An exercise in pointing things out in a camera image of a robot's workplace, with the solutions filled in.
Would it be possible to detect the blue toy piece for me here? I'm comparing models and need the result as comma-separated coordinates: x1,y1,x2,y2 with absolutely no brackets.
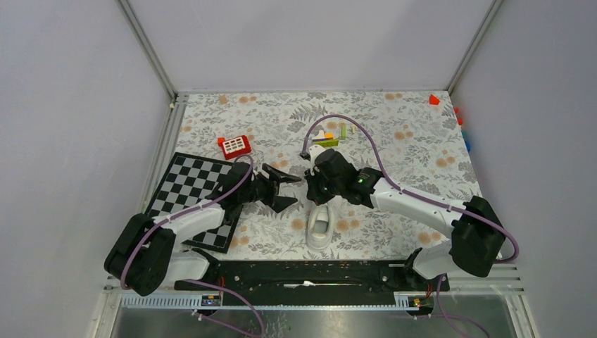
462,131,472,153

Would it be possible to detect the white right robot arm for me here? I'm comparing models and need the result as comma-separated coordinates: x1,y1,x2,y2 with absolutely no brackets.
300,145,506,290

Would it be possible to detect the red white grid toy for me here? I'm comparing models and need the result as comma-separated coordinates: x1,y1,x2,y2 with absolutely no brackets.
217,135,252,160

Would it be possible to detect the white sneaker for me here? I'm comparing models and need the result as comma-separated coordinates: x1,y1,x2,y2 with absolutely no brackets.
306,198,341,251

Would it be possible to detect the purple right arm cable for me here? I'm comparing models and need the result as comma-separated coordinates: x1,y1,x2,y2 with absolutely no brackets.
301,114,520,338

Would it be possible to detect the red triangular block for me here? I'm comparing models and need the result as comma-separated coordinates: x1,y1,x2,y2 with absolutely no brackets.
429,94,441,106

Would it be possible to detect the grey slotted cable duct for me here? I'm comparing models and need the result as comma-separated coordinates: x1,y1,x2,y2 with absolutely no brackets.
120,291,434,311

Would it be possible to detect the black white chessboard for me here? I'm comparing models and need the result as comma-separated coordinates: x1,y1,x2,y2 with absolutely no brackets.
144,152,239,254

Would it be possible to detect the floral patterned table mat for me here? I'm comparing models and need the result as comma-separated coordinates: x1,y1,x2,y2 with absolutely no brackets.
176,92,479,260

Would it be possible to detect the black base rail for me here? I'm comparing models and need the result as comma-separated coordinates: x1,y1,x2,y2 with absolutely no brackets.
202,260,449,300

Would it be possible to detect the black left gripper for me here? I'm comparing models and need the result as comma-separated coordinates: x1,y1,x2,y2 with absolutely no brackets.
239,165,301,212

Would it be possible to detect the green toy brick stack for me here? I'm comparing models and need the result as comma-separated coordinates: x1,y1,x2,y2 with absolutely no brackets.
311,130,339,148

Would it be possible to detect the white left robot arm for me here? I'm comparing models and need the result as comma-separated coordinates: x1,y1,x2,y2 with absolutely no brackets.
103,162,301,296

